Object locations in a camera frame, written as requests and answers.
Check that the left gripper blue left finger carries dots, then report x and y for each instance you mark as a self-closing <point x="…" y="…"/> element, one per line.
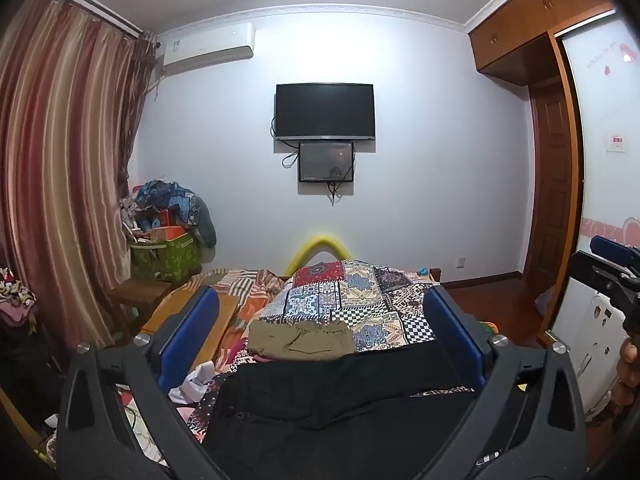
<point x="176" y="346"/>

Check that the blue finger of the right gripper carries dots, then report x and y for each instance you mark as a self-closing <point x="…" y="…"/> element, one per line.
<point x="613" y="251"/>

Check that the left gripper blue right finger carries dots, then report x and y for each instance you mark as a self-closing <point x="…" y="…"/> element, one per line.
<point x="461" y="336"/>

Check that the black pants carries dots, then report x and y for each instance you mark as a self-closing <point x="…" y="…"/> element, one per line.
<point x="372" y="415"/>

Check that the person's right hand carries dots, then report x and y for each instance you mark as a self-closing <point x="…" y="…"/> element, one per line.
<point x="627" y="370"/>

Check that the white cloth piece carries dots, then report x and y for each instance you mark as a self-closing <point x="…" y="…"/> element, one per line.
<point x="194" y="386"/>

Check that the white sliding wardrobe door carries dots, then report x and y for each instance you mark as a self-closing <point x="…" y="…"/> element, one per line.
<point x="604" y="62"/>

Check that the small wooden stool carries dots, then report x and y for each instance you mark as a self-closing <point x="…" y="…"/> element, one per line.
<point x="141" y="297"/>

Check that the colourful patchwork quilt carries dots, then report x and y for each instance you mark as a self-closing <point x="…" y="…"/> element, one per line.
<point x="382" y="306"/>

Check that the wooden board with cutouts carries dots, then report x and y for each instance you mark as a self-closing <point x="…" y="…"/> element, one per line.
<point x="206" y="304"/>

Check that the wooden door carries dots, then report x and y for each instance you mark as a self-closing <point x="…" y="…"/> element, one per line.
<point x="552" y="188"/>

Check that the green storage box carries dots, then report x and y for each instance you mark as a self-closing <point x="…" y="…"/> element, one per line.
<point x="173" y="261"/>

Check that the folded khaki pants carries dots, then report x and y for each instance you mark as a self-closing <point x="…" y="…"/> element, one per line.
<point x="302" y="341"/>

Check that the pile of clothes on box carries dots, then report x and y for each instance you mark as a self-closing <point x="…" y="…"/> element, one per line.
<point x="167" y="203"/>

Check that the yellow foam tube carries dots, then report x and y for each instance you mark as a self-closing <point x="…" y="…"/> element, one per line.
<point x="317" y="243"/>

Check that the striped red curtain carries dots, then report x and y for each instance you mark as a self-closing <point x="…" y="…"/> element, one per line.
<point x="72" y="92"/>

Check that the white air conditioner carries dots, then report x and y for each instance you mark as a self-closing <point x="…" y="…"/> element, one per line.
<point x="209" y="47"/>

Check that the small black wall monitor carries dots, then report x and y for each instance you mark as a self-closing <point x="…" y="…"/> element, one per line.
<point x="326" y="162"/>

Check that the black wall television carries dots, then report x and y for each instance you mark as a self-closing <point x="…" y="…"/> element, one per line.
<point x="317" y="111"/>

